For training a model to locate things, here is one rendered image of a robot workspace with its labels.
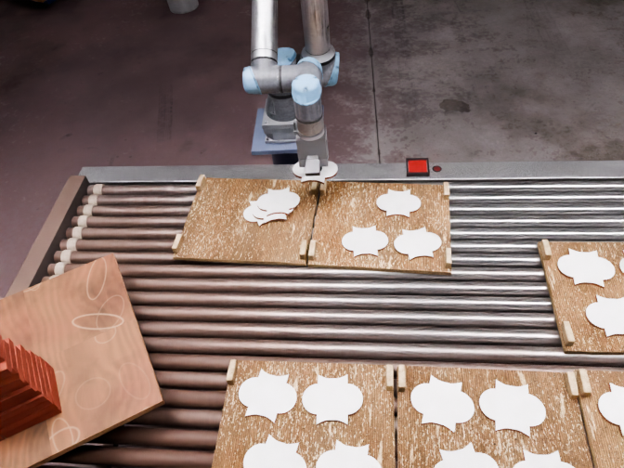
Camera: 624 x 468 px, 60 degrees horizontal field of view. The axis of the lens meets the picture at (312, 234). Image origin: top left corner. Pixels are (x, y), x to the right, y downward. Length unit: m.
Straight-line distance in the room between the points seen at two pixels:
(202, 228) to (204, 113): 2.18
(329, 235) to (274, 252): 0.17
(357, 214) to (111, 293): 0.75
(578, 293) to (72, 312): 1.33
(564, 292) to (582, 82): 2.66
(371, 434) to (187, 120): 2.89
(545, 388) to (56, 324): 1.22
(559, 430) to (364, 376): 0.45
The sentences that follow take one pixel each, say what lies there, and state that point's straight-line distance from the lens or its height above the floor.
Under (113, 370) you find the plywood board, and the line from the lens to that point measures 1.40.
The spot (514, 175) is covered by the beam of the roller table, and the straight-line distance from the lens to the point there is 1.89.
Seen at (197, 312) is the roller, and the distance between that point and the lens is 1.56.
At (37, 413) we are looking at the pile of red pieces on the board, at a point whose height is 1.08.
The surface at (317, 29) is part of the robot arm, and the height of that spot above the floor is 1.30.
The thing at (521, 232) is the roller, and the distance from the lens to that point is 1.71.
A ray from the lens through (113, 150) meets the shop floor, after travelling 3.77.
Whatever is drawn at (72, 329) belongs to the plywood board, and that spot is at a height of 1.04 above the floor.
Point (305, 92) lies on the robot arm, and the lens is 1.43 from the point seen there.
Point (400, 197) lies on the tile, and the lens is 1.73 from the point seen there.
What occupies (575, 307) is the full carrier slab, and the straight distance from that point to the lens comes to 1.57.
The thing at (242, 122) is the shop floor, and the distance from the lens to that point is 3.69.
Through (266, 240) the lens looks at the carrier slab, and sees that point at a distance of 1.65.
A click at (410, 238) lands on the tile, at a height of 0.94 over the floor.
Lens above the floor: 2.17
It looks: 49 degrees down
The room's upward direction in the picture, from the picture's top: 8 degrees counter-clockwise
